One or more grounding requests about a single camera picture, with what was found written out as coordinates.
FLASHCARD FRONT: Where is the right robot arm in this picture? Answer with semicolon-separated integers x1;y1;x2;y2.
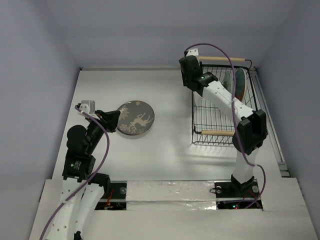
179;55;268;199

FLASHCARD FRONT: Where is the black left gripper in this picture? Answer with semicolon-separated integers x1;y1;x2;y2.
86;108;121;153

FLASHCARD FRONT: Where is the teal green plate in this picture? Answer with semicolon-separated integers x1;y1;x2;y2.
222;71;234;93

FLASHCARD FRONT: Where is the black wire dish rack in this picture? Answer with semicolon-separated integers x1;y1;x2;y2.
192;59;260;147

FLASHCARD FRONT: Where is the teal and red plate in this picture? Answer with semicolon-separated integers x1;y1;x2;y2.
235;68;247;102

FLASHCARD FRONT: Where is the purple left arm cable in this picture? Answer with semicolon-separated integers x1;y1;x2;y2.
38;104;111;240

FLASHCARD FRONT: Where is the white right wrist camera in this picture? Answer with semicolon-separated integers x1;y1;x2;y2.
184;47;199;61

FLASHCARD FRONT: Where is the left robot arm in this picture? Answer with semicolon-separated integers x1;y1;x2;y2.
39;104;121;240

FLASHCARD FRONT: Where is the dark reindeer plate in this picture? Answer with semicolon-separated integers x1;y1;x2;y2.
117;100;155;136

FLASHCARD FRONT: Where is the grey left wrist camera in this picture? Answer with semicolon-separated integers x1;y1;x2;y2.
77;100;96;116

